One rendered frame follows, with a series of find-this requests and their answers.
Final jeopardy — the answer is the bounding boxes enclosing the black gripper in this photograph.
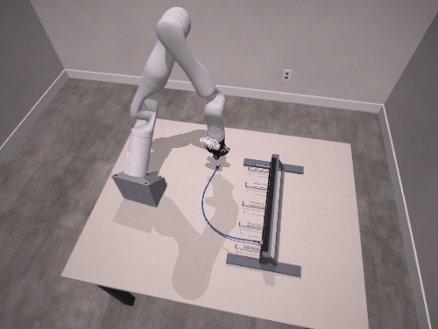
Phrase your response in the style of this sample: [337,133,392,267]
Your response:
[205,137,230,160]

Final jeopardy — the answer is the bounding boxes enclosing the dark grey rack frame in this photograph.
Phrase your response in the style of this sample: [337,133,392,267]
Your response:
[226,154,304,277]

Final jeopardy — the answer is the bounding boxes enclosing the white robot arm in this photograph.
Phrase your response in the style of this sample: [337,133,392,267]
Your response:
[124,7,226,177]

